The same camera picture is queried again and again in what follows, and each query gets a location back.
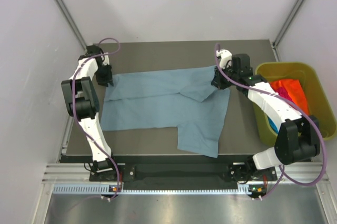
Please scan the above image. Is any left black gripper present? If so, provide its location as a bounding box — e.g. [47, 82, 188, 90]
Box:
[94, 63, 113, 87]

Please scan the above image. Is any right aluminium corner post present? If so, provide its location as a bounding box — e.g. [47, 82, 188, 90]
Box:
[272, 0, 305, 52]

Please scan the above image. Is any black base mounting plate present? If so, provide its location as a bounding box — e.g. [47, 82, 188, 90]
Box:
[89, 155, 277, 189]

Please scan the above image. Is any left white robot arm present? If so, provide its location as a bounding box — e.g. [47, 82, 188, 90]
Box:
[61, 45, 120, 180]

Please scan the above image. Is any left aluminium corner post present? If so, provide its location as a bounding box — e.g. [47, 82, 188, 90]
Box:
[54, 0, 87, 50]

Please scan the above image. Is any olive green plastic bin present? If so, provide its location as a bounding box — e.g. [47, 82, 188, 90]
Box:
[255, 62, 336, 141]

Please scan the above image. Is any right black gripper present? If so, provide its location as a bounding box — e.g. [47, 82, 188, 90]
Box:
[211, 63, 239, 90]

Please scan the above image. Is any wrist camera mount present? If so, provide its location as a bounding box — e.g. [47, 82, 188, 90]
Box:
[102, 54, 110, 66]
[216, 49, 232, 69]

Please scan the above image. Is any bright blue t shirt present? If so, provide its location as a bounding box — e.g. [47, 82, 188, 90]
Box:
[267, 117, 279, 134]

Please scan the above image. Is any orange t shirt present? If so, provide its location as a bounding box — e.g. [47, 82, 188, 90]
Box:
[270, 78, 309, 115]

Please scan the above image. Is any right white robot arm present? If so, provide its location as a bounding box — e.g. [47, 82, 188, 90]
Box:
[211, 49, 321, 180]

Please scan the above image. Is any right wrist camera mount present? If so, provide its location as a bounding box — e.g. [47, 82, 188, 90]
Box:
[216, 49, 232, 69]

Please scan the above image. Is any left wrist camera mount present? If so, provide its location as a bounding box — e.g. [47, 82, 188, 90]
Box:
[102, 54, 110, 66]

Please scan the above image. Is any light blue t shirt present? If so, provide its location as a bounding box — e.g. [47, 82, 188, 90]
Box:
[101, 66, 230, 158]

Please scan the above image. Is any magenta t shirt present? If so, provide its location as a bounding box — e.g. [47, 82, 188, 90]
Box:
[276, 87, 292, 101]

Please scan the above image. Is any aluminium corner post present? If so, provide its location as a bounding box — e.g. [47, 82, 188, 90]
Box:
[54, 0, 87, 50]
[272, 0, 305, 52]

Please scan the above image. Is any slotted grey cable duct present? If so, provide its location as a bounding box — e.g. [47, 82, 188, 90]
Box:
[53, 184, 263, 196]

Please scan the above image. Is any aluminium frame rail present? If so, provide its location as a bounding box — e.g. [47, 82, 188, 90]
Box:
[42, 162, 323, 184]

